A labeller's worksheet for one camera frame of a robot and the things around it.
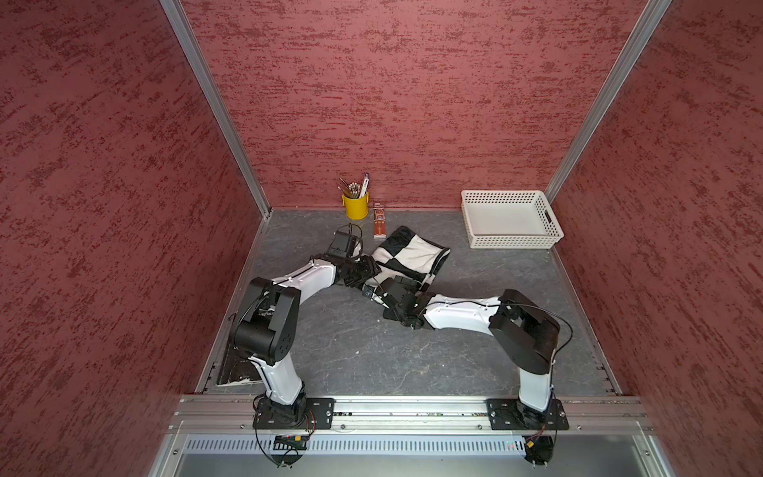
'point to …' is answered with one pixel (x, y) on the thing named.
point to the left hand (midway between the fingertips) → (374, 277)
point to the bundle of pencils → (354, 190)
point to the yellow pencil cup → (356, 209)
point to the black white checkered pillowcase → (404, 253)
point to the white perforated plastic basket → (510, 219)
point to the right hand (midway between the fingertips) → (399, 292)
